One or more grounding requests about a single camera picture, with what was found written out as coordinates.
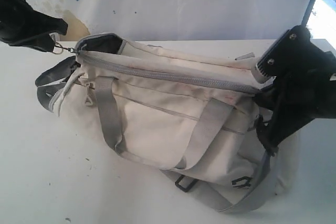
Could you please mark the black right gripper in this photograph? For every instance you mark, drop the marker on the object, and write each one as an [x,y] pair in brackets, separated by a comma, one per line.
[302,90]

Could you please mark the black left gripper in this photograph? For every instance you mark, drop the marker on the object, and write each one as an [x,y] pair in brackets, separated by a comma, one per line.
[14,15]

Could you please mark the white grey duffel bag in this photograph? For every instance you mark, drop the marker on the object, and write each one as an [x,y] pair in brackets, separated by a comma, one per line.
[192,117]

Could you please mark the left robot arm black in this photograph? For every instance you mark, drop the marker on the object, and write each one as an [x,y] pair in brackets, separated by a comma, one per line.
[22,26]

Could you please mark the right robot arm black grey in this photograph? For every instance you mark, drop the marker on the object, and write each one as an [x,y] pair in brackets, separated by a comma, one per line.
[303,92]

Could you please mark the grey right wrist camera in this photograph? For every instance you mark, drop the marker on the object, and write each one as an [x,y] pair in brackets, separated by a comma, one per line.
[276,58]

